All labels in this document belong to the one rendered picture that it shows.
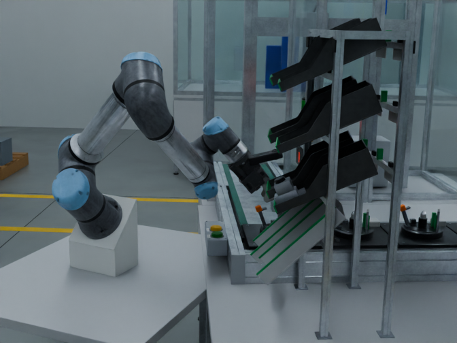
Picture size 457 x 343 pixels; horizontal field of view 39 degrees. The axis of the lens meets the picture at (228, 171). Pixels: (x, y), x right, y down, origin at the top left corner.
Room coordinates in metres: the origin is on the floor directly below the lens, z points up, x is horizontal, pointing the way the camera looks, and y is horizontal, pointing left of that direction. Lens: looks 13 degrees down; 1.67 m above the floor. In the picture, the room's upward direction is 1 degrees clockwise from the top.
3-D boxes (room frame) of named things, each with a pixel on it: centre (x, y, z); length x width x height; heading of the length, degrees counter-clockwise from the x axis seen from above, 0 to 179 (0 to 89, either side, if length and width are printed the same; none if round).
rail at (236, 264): (2.36, -0.01, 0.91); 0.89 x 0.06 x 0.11; 5
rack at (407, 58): (1.75, -0.33, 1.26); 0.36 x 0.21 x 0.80; 5
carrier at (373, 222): (2.12, -0.44, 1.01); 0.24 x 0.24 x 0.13; 5
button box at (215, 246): (2.17, 0.04, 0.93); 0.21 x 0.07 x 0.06; 5
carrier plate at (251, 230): (2.10, -0.18, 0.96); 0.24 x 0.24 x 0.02; 5
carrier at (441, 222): (2.14, -0.68, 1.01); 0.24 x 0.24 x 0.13; 5
